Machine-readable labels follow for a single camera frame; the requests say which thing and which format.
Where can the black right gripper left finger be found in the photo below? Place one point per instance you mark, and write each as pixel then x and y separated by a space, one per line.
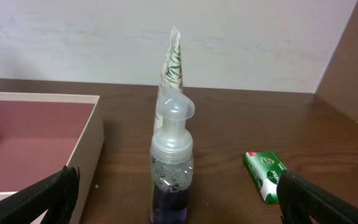
pixel 54 196

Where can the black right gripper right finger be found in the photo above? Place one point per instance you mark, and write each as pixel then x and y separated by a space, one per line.
pixel 302 202

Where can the green soap bar packet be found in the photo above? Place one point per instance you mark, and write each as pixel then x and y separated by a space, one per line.
pixel 265 169

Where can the white leaf-print lotion tube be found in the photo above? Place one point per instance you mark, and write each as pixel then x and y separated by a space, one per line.
pixel 172 70

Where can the white box pink interior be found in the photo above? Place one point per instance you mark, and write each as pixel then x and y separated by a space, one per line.
pixel 40 133

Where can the clear foam pump soap bottle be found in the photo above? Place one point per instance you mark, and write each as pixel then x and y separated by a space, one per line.
pixel 171 158

